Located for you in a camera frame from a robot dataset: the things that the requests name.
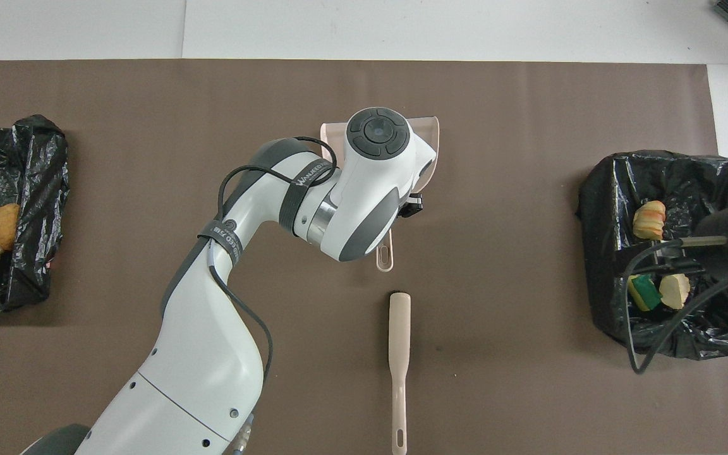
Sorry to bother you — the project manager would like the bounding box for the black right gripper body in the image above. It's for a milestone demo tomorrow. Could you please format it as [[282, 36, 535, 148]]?
[[693, 207, 728, 284]]

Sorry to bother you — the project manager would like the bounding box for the pale bread chunk toy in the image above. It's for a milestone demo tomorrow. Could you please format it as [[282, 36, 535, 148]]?
[[658, 273, 692, 310]]

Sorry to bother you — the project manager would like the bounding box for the notched yellow green sponge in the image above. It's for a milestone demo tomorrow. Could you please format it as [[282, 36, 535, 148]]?
[[628, 274, 663, 312]]

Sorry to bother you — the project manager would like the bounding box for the striped bread slice toy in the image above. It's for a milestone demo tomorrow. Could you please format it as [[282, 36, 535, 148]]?
[[632, 200, 667, 242]]

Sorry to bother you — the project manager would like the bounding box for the pink plastic dustpan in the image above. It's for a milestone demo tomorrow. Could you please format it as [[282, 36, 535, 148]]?
[[320, 116, 441, 273]]

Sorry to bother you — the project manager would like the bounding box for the beige brush with black bristles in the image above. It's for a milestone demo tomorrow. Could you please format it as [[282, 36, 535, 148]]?
[[388, 291, 413, 455]]

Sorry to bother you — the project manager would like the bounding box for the brown fried nugget toy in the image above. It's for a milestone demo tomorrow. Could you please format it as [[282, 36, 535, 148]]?
[[0, 203, 21, 252]]

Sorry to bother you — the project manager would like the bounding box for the bin with black trash bag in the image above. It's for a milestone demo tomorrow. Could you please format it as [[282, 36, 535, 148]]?
[[0, 114, 70, 315], [576, 149, 728, 361]]

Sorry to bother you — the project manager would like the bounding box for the brown paper table mat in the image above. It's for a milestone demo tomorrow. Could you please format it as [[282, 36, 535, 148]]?
[[0, 59, 728, 455]]

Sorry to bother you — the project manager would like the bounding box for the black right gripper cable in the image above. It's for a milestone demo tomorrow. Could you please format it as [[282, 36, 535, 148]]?
[[620, 235, 728, 375]]

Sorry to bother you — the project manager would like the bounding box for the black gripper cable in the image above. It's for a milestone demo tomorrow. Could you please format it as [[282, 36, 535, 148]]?
[[620, 235, 728, 375], [208, 135, 339, 383]]

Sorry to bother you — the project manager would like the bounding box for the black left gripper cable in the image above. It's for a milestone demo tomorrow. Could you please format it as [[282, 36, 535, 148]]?
[[208, 135, 339, 383]]

